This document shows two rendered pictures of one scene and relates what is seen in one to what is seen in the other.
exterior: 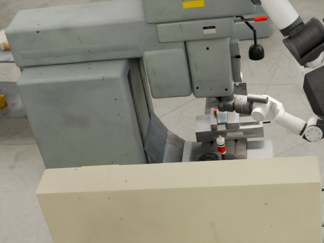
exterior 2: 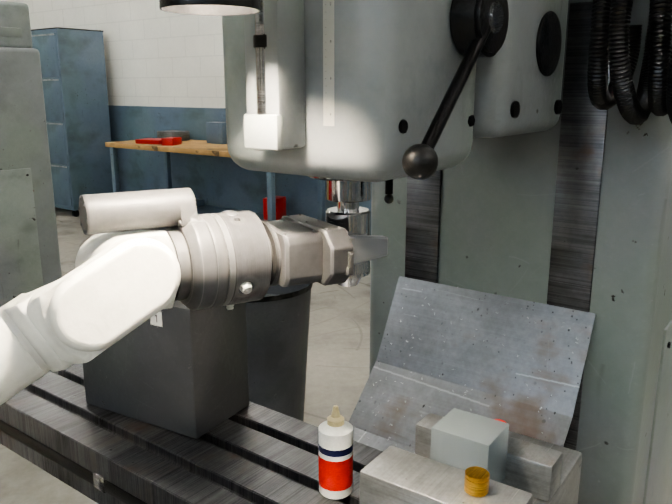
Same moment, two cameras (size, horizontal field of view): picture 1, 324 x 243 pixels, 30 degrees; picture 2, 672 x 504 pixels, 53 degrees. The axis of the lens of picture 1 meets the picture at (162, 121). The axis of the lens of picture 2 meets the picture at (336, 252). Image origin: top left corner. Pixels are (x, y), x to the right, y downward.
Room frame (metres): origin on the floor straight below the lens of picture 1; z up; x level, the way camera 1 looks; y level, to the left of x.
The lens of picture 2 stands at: (2.68, -0.92, 1.39)
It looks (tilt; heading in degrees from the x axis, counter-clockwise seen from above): 14 degrees down; 114
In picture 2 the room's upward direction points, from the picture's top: straight up
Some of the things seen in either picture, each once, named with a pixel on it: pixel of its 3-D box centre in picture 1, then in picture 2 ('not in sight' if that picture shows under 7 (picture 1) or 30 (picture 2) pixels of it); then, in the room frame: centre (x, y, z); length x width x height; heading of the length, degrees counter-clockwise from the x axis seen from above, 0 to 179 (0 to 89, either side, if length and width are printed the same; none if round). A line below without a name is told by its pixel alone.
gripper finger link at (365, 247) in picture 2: not in sight; (363, 249); (2.44, -0.30, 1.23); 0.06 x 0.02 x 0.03; 55
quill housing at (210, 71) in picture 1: (210, 58); (352, 5); (2.42, -0.28, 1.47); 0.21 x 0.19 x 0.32; 167
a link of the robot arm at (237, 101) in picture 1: (234, 103); (269, 255); (2.36, -0.36, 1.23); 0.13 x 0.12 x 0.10; 145
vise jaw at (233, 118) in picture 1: (233, 117); (443, 500); (2.55, -0.37, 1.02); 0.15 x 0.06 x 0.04; 169
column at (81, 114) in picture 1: (113, 176); (536, 415); (2.56, 0.32, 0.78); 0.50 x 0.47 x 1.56; 77
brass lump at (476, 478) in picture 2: not in sight; (476, 481); (2.58, -0.37, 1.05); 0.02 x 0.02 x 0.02
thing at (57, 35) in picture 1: (98, 31); not in sight; (2.53, 0.21, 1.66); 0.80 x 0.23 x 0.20; 77
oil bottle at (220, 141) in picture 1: (221, 143); (335, 448); (2.40, -0.27, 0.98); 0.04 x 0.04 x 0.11
